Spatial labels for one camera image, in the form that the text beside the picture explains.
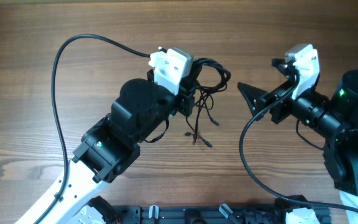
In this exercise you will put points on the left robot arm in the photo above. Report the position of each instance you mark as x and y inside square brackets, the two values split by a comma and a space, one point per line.
[109, 147]

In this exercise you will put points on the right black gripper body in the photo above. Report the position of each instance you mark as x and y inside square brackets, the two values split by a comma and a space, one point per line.
[278, 94]

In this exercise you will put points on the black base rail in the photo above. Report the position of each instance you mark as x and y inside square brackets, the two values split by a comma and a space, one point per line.
[258, 213]

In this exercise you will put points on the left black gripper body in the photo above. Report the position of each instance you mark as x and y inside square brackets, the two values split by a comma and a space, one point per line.
[184, 99]

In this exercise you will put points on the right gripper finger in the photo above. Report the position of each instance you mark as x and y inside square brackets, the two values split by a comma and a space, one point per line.
[285, 68]
[255, 98]

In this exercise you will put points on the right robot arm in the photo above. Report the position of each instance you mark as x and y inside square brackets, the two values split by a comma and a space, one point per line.
[335, 119]

